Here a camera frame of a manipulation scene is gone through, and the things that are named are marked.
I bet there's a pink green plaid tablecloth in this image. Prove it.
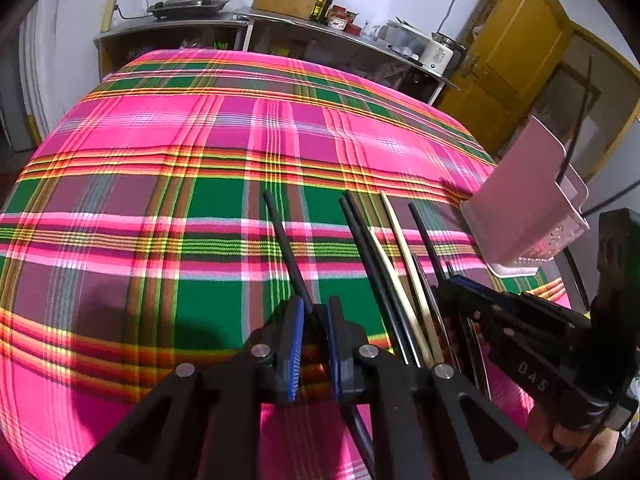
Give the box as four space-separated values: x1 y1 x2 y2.
0 47 573 480

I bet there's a wooden chopstick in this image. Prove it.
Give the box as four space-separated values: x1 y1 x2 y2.
379 191 445 366
412 254 453 361

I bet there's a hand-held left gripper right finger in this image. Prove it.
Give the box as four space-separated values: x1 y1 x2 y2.
326 296 576 480

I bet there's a pair of black chopsticks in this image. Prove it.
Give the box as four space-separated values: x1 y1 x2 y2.
345 190 422 367

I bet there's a yellow wooden door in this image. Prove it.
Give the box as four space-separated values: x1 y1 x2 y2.
435 0 575 157

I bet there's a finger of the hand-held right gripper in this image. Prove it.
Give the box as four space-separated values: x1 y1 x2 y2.
435 276 593 335
469 304 602 406

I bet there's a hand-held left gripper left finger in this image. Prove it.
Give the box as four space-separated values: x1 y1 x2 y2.
65 296 307 480

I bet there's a white electric kettle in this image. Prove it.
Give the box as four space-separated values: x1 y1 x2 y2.
419 32 467 79

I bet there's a cream power strip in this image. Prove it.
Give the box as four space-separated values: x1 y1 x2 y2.
101 0 122 34

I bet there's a clear dish container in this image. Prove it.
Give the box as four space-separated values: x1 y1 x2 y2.
375 17 432 57

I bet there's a metal kitchen counter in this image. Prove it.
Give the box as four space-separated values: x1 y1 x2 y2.
94 9 460 107

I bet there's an induction cooker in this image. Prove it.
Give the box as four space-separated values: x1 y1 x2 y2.
146 0 232 22

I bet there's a pink plastic utensil basket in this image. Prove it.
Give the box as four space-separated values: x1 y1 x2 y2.
459 115 592 279

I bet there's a person's right hand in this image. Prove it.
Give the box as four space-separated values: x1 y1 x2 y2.
529 397 622 480

